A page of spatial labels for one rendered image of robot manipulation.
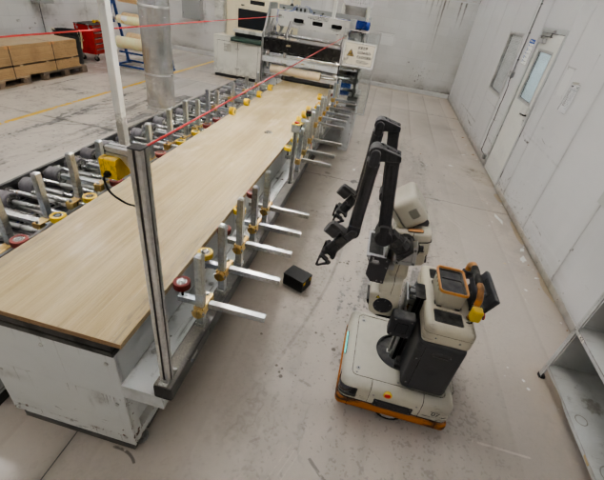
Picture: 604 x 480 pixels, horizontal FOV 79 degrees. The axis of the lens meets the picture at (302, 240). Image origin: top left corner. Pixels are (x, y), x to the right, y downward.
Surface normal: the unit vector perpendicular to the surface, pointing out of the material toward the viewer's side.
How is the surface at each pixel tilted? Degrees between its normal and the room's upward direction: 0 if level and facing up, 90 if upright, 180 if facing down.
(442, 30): 90
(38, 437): 0
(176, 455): 0
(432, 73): 90
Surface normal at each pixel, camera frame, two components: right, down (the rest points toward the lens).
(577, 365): -0.22, 0.53
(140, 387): 0.13, -0.82
